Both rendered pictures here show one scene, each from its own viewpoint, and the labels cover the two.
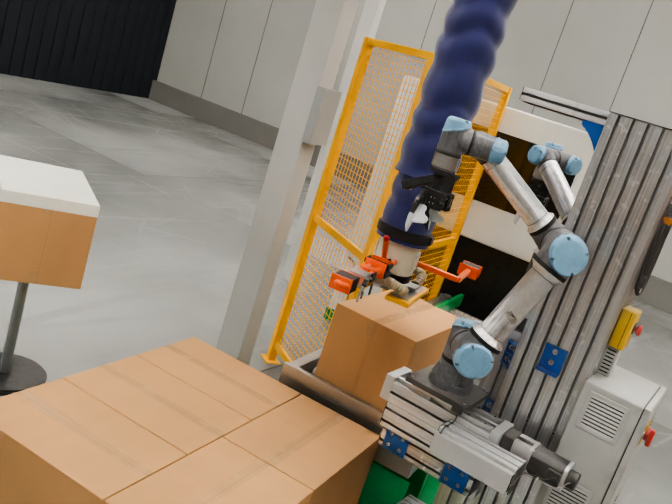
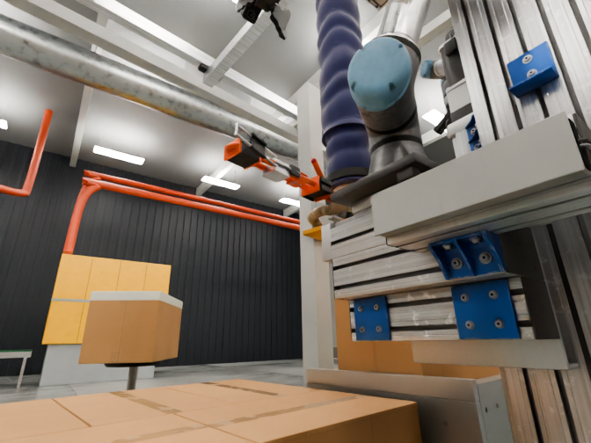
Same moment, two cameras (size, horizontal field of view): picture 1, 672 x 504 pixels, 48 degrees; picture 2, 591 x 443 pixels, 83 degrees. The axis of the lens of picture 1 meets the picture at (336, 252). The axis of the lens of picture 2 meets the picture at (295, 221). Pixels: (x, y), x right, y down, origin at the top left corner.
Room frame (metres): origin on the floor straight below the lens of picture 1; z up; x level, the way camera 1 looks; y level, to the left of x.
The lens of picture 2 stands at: (1.64, -0.56, 0.73)
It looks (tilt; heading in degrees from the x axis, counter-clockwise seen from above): 20 degrees up; 25
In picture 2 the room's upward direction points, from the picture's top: 1 degrees counter-clockwise
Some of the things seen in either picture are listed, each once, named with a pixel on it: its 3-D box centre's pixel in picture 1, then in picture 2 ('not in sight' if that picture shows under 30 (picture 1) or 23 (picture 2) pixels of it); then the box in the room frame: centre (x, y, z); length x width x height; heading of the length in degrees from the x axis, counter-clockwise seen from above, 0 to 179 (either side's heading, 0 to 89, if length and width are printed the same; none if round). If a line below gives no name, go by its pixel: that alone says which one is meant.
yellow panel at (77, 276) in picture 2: not in sight; (108, 318); (6.82, 6.41, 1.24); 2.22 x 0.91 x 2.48; 151
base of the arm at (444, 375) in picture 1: (454, 370); (398, 168); (2.34, -0.49, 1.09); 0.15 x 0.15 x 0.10
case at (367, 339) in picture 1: (391, 351); (415, 332); (3.28, -0.39, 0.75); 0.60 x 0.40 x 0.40; 153
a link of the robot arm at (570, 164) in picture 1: (563, 162); not in sight; (2.99, -0.74, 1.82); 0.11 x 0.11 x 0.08; 31
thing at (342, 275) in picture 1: (344, 281); (243, 154); (2.37, -0.06, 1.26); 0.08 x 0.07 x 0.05; 163
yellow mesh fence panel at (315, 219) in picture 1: (342, 226); not in sight; (4.18, 0.01, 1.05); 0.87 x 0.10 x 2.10; 29
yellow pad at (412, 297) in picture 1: (408, 290); not in sight; (2.91, -0.33, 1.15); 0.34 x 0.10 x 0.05; 163
